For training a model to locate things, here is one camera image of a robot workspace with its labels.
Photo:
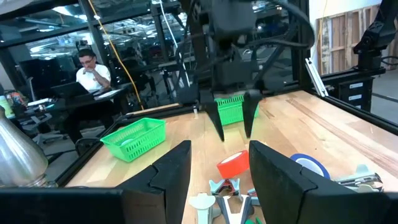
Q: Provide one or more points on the black laptop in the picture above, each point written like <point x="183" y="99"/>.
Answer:
<point x="68" y="90"/>

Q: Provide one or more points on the green plastic basket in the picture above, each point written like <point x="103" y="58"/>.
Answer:
<point x="146" y="137"/>
<point x="233" y="112"/>

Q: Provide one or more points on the wooden board panel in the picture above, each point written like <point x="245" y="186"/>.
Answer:
<point x="339" y="37"/>

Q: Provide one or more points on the dark office desk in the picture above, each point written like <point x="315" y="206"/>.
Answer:
<point x="62" y="104"/>

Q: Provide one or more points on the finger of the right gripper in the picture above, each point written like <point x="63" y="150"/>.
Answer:
<point x="213" y="112"/>
<point x="250" y="112"/>

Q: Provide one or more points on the black table frame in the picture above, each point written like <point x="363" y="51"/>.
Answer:
<point x="76" y="169"/>

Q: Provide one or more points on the black drawer cabinet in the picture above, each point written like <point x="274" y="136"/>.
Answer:
<point x="345" y="93"/>

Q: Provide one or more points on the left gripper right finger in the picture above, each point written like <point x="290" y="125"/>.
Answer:
<point x="280" y="193"/>

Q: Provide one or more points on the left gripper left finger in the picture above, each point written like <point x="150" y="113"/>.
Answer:
<point x="161" y="193"/>

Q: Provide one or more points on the silver table lamp white shade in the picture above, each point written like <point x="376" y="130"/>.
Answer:
<point x="18" y="149"/>

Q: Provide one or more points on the aluminium profile bar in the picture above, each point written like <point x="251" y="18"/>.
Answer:
<point x="315" y="77"/>

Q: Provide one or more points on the orange tape roll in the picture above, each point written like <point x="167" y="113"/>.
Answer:
<point x="233" y="168"/>

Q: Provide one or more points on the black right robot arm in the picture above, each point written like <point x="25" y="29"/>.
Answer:
<point x="196" y="37"/>

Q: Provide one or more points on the green stapler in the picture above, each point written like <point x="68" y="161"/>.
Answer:
<point x="248" y="221"/>

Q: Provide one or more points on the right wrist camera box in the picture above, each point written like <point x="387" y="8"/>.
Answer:
<point x="231" y="18"/>

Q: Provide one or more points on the person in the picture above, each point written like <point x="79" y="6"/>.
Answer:
<point x="93" y="77"/>

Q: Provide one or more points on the blue tape roll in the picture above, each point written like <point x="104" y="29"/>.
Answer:
<point x="320" y="164"/>

